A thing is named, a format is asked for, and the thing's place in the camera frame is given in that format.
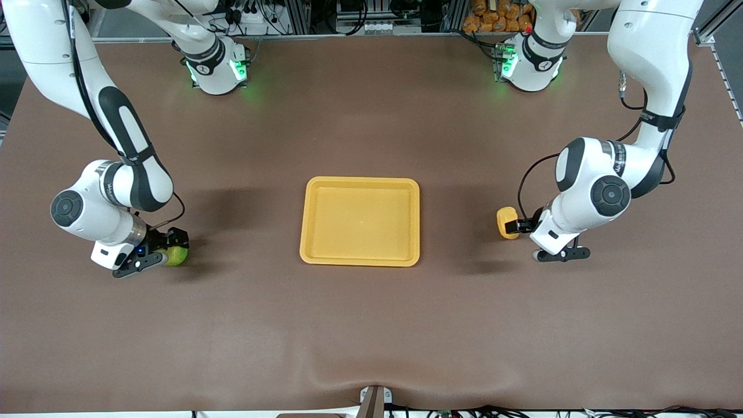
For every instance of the aluminium table edge rail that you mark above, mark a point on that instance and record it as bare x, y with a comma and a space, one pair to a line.
348, 36

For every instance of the brown table mat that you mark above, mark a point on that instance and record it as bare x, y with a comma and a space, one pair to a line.
371, 325

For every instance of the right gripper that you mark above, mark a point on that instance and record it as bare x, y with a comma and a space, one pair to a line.
157, 238

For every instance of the white power box with plugs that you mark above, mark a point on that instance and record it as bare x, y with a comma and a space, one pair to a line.
249, 20

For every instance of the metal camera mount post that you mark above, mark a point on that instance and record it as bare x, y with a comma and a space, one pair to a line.
374, 403

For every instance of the green apple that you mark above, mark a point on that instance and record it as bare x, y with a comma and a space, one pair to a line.
177, 257

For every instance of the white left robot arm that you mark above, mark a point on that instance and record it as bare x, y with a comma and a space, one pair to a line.
650, 46

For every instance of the bag of orange snacks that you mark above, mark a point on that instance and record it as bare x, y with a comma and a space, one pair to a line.
499, 17

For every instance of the white power strip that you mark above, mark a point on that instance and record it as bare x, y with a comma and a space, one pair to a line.
381, 27

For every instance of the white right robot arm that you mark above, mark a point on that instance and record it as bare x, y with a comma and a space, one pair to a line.
52, 46

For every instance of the yellow plastic tray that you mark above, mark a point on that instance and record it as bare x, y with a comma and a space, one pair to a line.
360, 220

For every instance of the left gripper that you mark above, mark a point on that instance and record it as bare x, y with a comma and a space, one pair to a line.
534, 223

